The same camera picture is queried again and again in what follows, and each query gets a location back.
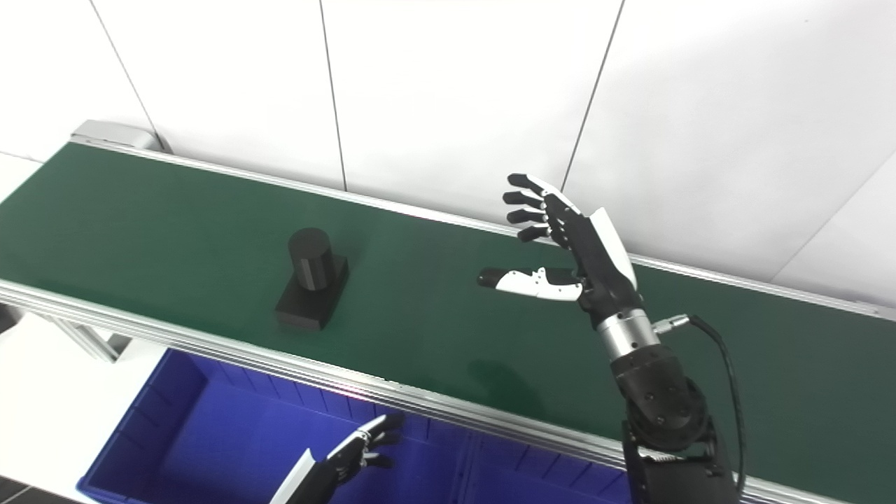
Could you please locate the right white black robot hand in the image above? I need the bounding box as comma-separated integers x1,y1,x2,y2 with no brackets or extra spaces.
478,172,645,328

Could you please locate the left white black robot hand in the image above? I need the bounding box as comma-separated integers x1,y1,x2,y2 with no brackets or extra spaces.
269,413,405,504

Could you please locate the black cylinder block part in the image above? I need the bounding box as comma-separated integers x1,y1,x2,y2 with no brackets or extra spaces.
274,227,349,331

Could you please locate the blue plastic bin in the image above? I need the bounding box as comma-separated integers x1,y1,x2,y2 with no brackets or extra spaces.
77,348,477,504
462,434,631,504

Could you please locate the aluminium conveyor support leg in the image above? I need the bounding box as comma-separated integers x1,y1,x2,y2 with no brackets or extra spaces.
38,314,134,363

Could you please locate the green conveyor belt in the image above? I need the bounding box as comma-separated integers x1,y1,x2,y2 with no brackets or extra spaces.
0,136,896,504

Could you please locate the grey conveyor end housing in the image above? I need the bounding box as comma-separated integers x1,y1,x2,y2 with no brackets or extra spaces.
70,119,167,152

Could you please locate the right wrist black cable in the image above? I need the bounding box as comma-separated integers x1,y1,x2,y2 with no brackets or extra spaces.
653,315,747,491

